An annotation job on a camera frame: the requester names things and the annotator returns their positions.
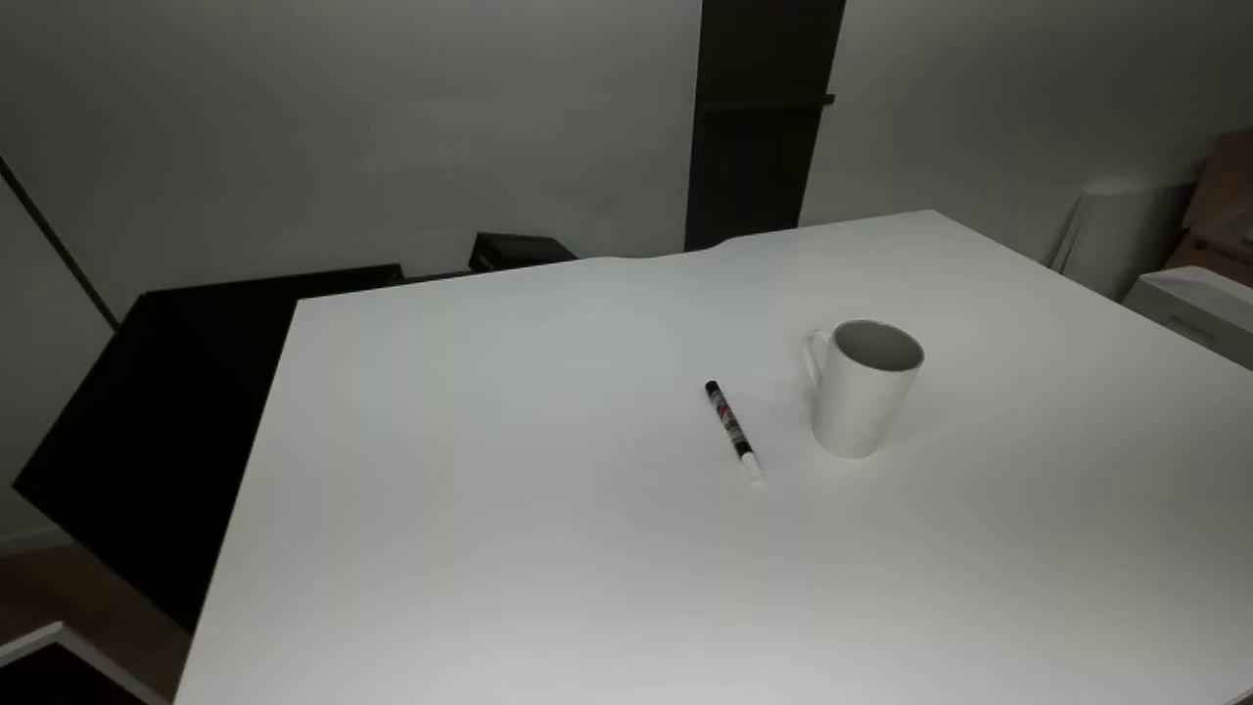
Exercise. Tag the black marker pen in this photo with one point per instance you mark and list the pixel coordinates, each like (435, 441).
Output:
(728, 420)

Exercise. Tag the small black box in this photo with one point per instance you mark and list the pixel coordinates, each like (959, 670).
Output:
(517, 253)

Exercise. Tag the white ceramic mug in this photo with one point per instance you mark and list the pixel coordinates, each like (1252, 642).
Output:
(854, 413)

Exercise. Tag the white cylindrical bin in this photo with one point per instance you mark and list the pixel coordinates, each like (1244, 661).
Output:
(1117, 242)

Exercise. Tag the white rectangular box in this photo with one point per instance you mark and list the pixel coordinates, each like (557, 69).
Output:
(1201, 307)

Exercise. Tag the thin black diagonal strip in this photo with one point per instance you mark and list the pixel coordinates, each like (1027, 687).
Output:
(59, 248)

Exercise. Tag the brown cardboard box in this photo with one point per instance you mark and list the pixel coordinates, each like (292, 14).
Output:
(1230, 198)

